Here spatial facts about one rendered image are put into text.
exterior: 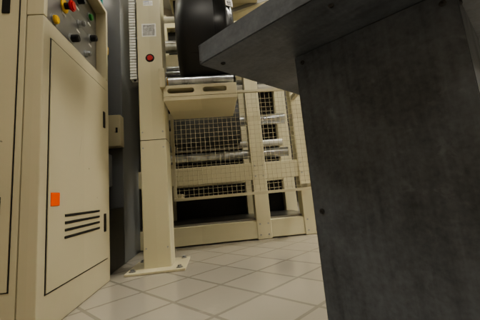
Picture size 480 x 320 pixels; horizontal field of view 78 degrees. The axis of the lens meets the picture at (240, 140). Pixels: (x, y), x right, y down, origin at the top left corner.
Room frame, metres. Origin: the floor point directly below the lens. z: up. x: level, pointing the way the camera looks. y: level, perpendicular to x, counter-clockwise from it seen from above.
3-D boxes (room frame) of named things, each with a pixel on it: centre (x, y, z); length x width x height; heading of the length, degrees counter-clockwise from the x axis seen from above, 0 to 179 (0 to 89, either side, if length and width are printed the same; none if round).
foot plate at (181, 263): (1.54, 0.44, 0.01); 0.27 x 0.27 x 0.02; 6
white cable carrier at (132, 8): (1.50, 0.52, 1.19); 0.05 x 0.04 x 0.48; 6
